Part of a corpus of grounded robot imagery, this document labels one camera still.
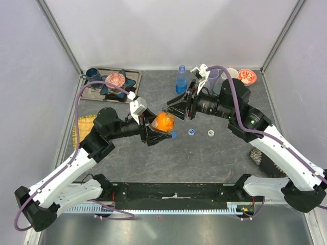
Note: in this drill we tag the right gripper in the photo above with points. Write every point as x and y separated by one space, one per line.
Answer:
179 106

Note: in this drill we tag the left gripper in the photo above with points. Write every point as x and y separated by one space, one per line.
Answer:
147 134

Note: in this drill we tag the orange drink bottle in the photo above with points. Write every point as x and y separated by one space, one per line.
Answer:
164 122

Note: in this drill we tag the blue water bottle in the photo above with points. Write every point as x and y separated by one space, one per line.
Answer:
181 80

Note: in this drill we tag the Pocari Sweat bottle cap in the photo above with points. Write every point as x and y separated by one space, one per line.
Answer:
191 132

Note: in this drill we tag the clear Pocari Sweat bottle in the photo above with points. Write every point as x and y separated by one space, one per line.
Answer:
218 84

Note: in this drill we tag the green white bottle cap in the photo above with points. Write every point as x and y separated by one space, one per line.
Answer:
211 133

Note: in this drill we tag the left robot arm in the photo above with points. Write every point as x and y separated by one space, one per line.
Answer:
43 202

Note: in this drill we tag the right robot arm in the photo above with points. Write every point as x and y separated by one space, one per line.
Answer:
304 184

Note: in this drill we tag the purple plastic cup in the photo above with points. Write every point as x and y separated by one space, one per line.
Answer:
212 79

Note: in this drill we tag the metal tray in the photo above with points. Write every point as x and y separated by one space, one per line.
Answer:
92 92

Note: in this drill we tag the blue star-shaped dish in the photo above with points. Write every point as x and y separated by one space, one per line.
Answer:
111 93

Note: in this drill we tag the red patterned bowl on tray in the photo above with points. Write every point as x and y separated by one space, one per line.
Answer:
116 79

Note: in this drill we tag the pink plastic cup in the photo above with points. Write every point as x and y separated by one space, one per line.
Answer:
233 73

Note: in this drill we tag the yellow woven plate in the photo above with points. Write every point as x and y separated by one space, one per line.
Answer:
85 125

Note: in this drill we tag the red white floral bowl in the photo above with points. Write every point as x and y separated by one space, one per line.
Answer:
247 76

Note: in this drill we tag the blue ceramic cup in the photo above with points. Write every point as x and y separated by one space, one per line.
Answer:
92 75

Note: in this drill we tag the black floral rectangular dish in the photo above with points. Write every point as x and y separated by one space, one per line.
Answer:
266 164

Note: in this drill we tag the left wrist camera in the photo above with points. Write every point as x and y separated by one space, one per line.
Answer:
137 106

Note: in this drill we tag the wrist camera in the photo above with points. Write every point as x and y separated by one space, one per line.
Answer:
201 74
137 106

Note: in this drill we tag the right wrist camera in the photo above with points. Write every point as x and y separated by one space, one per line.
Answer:
201 74

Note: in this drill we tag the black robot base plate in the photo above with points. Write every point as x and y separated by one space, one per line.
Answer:
138 195

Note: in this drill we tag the blue cable duct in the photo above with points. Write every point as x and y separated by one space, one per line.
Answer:
92 208

